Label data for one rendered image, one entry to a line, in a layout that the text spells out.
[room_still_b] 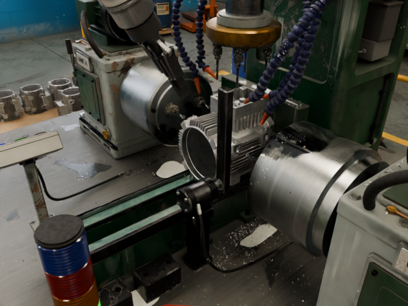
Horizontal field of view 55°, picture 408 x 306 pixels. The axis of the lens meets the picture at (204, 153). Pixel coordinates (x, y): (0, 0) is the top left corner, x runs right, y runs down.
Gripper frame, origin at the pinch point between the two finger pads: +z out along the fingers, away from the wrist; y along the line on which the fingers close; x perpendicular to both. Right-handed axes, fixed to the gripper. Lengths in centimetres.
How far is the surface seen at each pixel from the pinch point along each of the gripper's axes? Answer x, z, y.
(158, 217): 26.3, 16.4, -11.0
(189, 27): -208, 251, 433
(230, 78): -16.3, 14.8, 5.7
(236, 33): -13.8, -8.1, -11.3
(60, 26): -69, 170, 552
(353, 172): -4.6, 7.5, -45.7
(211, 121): 0.2, 9.7, -7.1
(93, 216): 37.3, 10.1, -1.2
